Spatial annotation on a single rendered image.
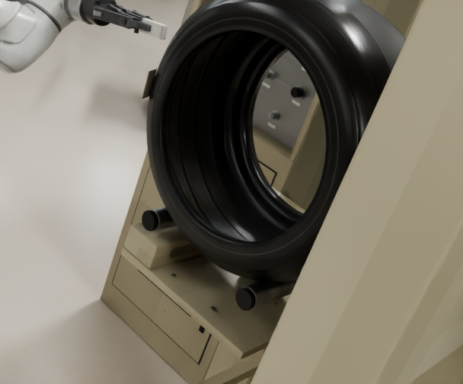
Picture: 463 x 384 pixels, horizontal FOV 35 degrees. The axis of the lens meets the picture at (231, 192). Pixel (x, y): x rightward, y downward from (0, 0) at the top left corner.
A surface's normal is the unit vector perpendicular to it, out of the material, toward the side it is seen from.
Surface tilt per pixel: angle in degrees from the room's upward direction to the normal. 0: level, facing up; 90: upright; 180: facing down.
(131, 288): 90
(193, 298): 0
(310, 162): 90
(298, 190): 90
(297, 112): 90
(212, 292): 0
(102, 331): 0
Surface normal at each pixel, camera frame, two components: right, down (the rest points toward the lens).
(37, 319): 0.33, -0.85
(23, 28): 0.51, 0.07
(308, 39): -0.53, 0.00
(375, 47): 0.63, -0.49
